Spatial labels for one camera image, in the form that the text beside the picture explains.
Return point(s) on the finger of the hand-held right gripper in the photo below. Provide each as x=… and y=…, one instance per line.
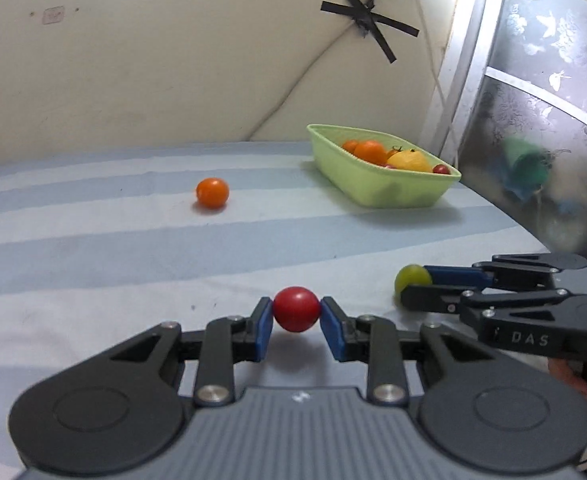
x=453, y=275
x=433, y=299

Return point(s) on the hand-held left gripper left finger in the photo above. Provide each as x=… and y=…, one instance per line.
x=263, y=331

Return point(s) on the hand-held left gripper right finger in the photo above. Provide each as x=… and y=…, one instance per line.
x=331, y=331

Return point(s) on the green grape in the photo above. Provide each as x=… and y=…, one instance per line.
x=411, y=277

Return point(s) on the red cherry tomato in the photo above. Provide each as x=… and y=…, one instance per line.
x=441, y=169
x=296, y=309

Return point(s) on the light green plastic basket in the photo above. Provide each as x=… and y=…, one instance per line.
x=373, y=187

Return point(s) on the person's right hand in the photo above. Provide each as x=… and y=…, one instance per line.
x=566, y=372

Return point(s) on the yellow lemon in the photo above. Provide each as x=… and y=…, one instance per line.
x=409, y=161

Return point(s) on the green object behind glass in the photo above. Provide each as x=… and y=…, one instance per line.
x=526, y=165

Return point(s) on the orange cherry tomato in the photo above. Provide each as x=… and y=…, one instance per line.
x=212, y=193
x=393, y=152

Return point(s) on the orange tangerine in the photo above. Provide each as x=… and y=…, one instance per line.
x=371, y=152
x=351, y=146

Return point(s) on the blue striped bed sheet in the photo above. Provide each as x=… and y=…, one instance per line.
x=98, y=250

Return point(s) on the patterned glass window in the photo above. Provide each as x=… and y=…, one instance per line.
x=538, y=60

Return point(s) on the black tape cross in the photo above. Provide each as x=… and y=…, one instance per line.
x=371, y=17

